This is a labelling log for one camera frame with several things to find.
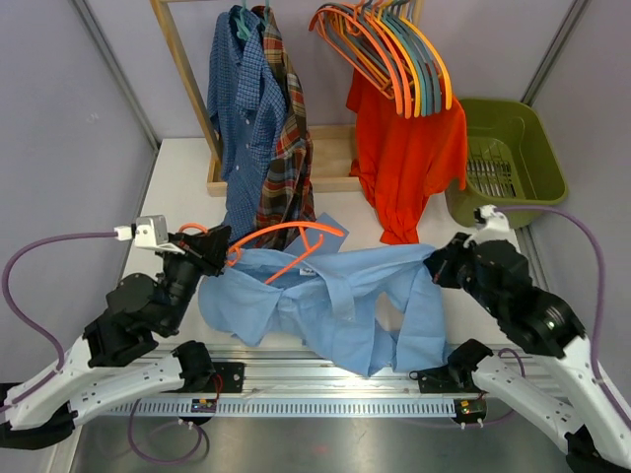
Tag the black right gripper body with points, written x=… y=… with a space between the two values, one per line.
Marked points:
x=448 y=272

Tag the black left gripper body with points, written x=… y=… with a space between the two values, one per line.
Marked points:
x=192 y=248

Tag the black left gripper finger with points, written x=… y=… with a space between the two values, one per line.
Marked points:
x=212 y=263
x=216 y=240

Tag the red brown plaid shirt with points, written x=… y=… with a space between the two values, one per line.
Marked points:
x=287 y=193

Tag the orange hanger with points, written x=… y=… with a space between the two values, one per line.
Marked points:
x=308 y=238

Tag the light blue shirt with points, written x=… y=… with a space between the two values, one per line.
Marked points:
x=363 y=309

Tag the teal hanger plaid shirt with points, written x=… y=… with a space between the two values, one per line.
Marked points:
x=263 y=12

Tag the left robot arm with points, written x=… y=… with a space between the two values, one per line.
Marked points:
x=94 y=374

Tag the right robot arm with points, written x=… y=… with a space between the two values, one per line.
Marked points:
x=592 y=424

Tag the orange t-shirt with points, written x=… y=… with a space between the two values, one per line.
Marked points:
x=402 y=162

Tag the blue checked shirt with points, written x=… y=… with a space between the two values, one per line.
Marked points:
x=247 y=109

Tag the teal hanger blue shirt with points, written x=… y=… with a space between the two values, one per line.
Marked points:
x=243 y=31

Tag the hanging hanger bunch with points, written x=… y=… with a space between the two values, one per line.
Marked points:
x=383 y=43

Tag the green plastic basket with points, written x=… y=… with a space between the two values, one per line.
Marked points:
x=510 y=161

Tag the wooden clothes rack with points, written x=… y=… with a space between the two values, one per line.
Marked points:
x=334 y=145

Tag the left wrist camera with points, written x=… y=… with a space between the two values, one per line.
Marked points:
x=151 y=232

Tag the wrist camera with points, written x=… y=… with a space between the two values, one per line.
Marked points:
x=151 y=232
x=491 y=224

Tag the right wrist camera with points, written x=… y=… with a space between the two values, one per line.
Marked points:
x=491 y=224

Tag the aluminium rail base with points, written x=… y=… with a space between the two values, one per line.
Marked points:
x=292 y=382

